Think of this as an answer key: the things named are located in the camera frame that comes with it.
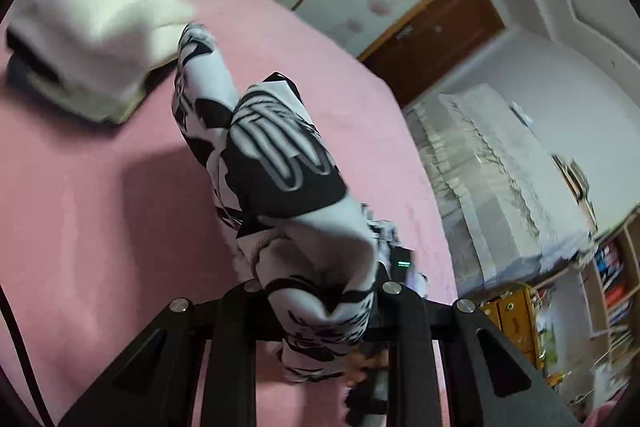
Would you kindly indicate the white bookshelf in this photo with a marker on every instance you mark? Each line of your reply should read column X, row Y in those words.
column 615, row 287

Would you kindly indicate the person's pink clothing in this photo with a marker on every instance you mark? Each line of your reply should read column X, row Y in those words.
column 610, row 414

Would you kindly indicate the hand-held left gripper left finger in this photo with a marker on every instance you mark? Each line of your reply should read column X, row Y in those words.
column 240, row 357

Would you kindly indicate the white black printed jacket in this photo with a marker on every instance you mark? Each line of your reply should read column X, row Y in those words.
column 280, row 177

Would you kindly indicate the pink bed sheet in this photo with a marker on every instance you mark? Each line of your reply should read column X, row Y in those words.
column 100, row 207

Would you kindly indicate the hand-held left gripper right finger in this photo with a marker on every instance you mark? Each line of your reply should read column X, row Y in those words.
column 412, row 357

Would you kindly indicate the brown wooden door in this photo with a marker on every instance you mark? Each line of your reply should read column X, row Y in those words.
column 435, row 42

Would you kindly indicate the white lace covered furniture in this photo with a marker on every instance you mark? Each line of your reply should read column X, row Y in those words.
column 500, row 187

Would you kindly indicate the yellow wooden drawer cabinet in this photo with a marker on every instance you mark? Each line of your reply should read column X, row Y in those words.
column 515, row 327

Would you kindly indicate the stack of white folded clothes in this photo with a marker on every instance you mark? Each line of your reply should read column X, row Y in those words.
column 95, row 22

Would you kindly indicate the person's right hand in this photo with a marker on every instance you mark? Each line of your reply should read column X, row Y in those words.
column 362, row 369

